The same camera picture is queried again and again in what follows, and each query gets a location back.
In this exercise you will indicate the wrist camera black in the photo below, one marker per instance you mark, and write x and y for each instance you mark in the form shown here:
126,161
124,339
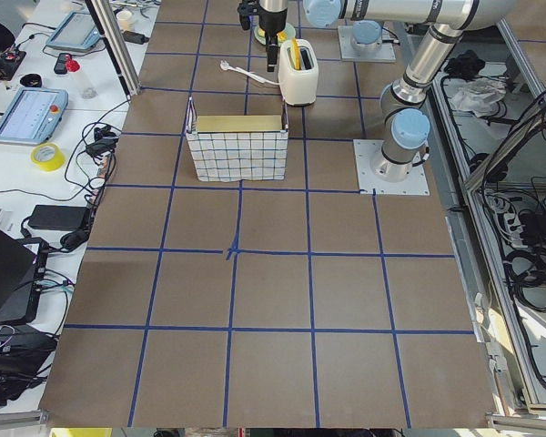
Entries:
246,9

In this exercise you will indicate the bread slice in toaster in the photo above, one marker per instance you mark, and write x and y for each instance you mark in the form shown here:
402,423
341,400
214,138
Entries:
294,53

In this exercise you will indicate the green plate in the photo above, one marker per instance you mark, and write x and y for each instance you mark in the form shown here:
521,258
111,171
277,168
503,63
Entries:
259,33

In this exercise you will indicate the white paper cup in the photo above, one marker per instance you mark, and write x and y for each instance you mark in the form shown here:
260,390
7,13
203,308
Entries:
125,20

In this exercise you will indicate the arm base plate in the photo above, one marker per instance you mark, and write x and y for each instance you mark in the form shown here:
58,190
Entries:
378,176
359,45

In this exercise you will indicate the bread slice on plate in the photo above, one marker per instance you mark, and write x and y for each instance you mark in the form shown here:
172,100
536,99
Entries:
282,35

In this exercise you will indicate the teach pendant far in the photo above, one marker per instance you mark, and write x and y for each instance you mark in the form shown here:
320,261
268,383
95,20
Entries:
77,33

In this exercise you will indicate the black phone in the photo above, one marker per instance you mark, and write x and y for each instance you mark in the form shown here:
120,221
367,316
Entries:
60,65

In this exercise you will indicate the black power adapter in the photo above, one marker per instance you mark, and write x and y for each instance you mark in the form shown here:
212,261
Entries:
135,37

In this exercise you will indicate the black power brick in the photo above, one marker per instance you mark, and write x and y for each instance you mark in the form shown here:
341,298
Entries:
53,217

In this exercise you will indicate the aluminium frame post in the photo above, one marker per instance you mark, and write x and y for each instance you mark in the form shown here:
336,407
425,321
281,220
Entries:
108,28

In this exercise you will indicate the wire basket wooden shelf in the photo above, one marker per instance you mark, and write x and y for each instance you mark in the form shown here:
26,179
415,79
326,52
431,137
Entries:
231,148

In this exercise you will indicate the black round cap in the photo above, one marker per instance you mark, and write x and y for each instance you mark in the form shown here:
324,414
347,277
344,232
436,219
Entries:
31,80

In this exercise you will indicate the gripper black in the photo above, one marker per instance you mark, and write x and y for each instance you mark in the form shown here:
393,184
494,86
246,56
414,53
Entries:
269,23

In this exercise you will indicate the yellow tape roll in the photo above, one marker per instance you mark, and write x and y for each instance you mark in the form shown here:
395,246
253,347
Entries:
47,157

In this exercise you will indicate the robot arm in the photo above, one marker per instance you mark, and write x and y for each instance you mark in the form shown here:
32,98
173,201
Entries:
406,127
325,13

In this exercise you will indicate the teach pendant near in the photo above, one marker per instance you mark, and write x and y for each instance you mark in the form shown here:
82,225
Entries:
32,116

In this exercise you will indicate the black laptop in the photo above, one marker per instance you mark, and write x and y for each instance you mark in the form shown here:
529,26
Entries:
22,266

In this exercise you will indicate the squeeze bottle red cap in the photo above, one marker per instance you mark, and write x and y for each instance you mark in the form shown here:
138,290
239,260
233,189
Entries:
82,82

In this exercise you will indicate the teach pendant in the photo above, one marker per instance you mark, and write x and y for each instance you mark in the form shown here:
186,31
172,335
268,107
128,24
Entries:
77,33
32,116

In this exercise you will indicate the white toaster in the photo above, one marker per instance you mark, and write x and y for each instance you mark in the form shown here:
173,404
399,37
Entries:
298,88

